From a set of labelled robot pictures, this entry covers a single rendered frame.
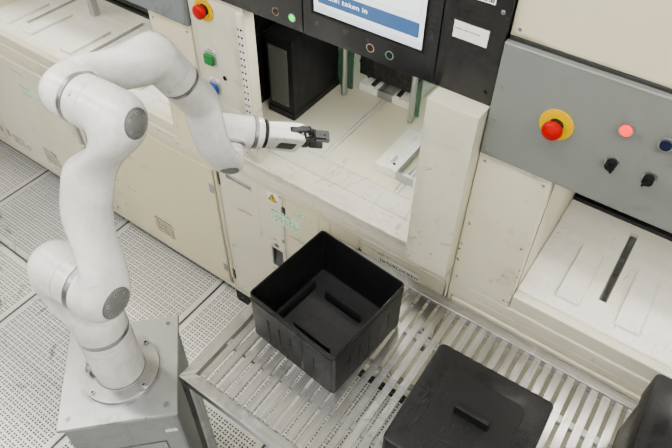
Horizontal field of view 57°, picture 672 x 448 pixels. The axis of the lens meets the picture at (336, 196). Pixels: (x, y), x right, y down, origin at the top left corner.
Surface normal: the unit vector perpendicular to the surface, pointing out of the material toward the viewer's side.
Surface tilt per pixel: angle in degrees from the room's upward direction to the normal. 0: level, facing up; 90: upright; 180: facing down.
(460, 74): 90
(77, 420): 0
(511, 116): 90
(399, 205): 0
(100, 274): 57
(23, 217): 0
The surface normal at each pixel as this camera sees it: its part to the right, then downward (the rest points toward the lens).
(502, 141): -0.58, 0.58
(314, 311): 0.01, -0.70
